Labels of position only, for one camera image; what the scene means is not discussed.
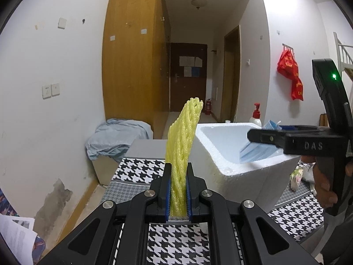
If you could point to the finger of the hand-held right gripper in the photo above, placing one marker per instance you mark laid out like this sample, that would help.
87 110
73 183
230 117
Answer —
266 138
300 128

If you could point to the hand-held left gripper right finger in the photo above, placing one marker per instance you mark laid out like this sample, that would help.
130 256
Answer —
189 196

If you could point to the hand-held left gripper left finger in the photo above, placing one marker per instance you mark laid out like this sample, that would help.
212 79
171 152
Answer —
165 196

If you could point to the blue face mask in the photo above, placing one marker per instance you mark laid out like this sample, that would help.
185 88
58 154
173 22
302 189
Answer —
256 151

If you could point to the white foam box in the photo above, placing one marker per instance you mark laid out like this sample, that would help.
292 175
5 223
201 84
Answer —
248 182

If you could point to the yellow foam net sleeve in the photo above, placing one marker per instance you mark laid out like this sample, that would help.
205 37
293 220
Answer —
183 143

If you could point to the person's right hand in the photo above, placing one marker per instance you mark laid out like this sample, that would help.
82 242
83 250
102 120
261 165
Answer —
322 183

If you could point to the wooden sticks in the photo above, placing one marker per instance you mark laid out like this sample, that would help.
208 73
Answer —
323 119

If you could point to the white lotion bottle red pump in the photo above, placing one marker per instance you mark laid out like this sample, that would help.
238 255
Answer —
256 120

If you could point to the houndstooth table mat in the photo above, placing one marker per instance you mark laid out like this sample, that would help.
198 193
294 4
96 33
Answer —
176 243

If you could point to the floral plastic bag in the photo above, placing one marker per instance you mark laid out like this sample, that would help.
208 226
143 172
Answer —
299 176

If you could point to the red plastic bag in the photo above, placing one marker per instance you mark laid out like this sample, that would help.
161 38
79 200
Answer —
289 66

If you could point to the white bunk bed ladder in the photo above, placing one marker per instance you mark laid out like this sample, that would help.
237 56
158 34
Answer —
343 52

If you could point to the beige cabinet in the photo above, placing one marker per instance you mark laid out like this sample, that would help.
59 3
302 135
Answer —
106 169

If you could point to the red fire extinguisher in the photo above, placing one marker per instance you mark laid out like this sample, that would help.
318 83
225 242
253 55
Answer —
208 107

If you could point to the light blue cloth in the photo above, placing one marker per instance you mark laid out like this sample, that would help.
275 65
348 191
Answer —
115 136

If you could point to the dark brown door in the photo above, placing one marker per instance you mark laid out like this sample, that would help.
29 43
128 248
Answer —
190 93

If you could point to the blue paper sheet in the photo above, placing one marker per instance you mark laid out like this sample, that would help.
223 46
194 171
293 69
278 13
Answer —
195 71

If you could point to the white paper sheet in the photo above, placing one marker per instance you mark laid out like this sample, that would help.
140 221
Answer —
183 61
191 60
198 61
187 71

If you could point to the wooden wardrobe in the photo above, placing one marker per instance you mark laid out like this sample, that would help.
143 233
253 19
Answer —
132 60

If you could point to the round ceiling lamp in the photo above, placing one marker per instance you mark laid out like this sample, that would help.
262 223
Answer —
198 3

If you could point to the stack of white papers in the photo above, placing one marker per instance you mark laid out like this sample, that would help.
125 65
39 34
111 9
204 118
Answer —
13 237

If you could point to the wooden door frame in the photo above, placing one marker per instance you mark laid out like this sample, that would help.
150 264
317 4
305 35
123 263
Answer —
231 74

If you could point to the white wall plate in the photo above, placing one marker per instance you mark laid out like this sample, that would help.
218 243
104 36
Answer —
62 23

